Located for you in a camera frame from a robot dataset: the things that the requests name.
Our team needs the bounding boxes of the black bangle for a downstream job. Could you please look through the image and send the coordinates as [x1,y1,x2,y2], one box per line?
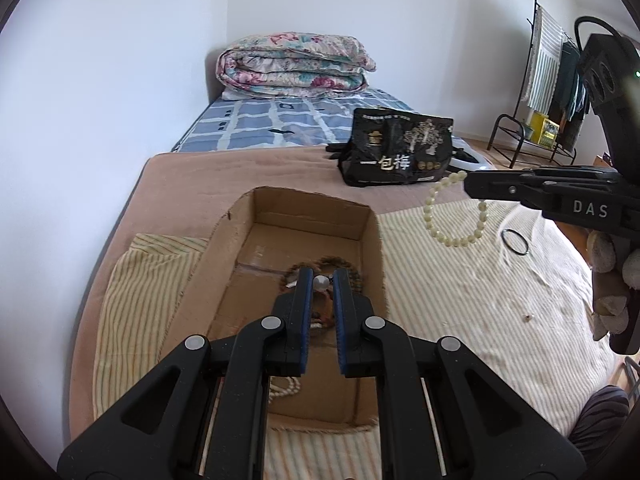
[501,229,530,256]

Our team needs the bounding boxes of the person's striped pants leg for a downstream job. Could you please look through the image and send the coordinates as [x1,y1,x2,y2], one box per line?
[567,385,631,466]

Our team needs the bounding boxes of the black snack bag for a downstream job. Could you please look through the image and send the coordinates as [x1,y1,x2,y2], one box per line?
[337,107,455,188]

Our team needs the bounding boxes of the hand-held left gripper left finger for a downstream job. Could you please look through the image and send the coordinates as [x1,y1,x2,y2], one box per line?
[57,266,315,480]

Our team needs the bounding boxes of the long wooden bead necklace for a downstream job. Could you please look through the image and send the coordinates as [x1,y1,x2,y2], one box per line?
[285,256,363,293]

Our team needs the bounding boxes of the dark hanging clothes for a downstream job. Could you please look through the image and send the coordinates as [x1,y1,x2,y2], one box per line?
[552,40,593,153]

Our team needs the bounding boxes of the black clothes rack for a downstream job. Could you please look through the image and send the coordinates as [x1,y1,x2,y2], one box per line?
[487,0,591,168]

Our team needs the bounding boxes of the folded floral quilt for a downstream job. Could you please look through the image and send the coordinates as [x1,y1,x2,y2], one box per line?
[216,33,377,100]

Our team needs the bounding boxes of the pink brown bangle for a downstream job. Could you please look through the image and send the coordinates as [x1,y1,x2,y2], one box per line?
[311,290,335,333]

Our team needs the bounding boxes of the cardboard box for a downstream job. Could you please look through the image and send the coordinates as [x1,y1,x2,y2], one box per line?
[162,186,388,433]

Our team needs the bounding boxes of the yellow box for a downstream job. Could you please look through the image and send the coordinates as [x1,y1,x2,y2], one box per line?
[527,110,561,146]

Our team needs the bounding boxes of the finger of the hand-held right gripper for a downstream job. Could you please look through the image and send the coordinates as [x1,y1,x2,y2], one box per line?
[520,165,622,184]
[464,170,627,234]

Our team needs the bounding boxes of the white pearl necklace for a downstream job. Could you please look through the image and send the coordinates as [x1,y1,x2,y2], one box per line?
[270,375,302,402]

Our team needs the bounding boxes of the yellow striped mat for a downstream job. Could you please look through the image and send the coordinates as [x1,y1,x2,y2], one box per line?
[92,200,631,480]

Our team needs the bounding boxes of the blue plaid bedsheet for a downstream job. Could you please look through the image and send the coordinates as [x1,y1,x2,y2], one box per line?
[170,87,421,153]

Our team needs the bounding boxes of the striped hanging towel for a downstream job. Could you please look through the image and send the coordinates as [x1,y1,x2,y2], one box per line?
[525,5,566,113]

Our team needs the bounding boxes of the cream bead bracelet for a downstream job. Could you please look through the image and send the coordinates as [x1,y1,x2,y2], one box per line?
[422,170,488,248]

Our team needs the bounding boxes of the person's right hand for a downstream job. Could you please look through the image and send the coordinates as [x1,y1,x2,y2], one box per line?
[586,230,632,337]

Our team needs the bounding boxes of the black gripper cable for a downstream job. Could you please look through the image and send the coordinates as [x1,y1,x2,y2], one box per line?
[574,16,623,41]

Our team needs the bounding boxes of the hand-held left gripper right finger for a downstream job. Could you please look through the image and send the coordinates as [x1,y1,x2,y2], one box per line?
[332,267,586,480]

